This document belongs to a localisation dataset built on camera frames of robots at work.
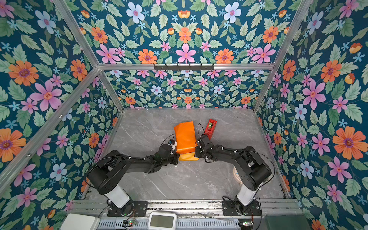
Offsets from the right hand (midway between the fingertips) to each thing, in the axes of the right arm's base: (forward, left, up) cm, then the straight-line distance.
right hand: (196, 151), depth 94 cm
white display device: (-38, +18, +2) cm, 42 cm away
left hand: (-2, +9, +2) cm, 10 cm away
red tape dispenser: (+16, -10, +4) cm, 19 cm away
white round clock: (-17, -24, +1) cm, 29 cm away
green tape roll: (+18, -10, +5) cm, 21 cm away
